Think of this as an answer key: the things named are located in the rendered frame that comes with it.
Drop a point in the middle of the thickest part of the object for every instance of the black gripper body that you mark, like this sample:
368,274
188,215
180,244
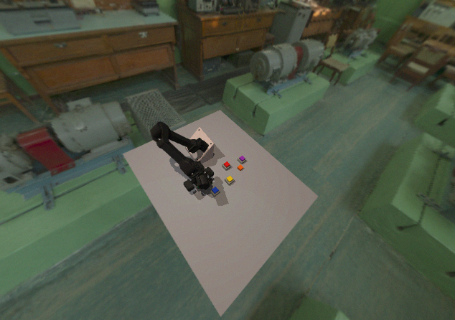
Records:
189,184

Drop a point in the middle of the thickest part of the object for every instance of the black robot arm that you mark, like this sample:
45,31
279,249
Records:
187,165

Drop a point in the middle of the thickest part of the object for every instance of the red button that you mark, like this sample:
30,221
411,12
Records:
226,166

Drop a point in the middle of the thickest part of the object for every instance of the blue button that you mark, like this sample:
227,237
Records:
214,191

